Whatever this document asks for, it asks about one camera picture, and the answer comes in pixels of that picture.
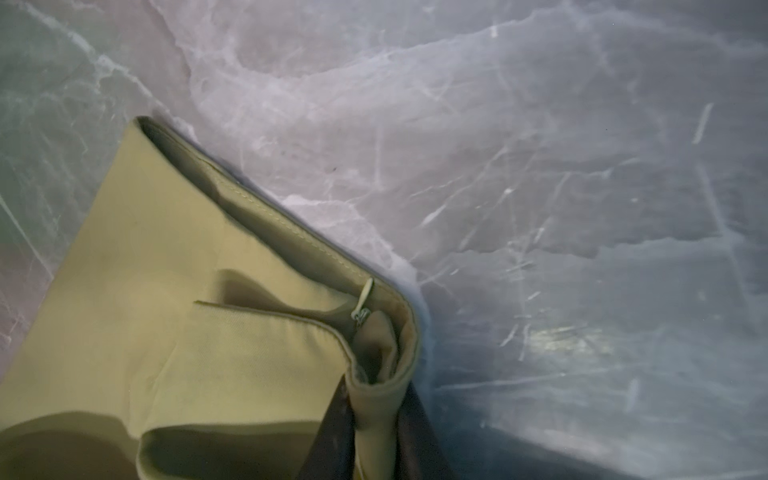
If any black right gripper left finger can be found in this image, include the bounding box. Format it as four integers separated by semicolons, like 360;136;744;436
296;376;355;480

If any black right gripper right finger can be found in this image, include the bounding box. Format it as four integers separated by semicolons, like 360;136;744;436
395;383;455;480

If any olive green skirt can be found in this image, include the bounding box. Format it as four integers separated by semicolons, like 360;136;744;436
1;117;420;479

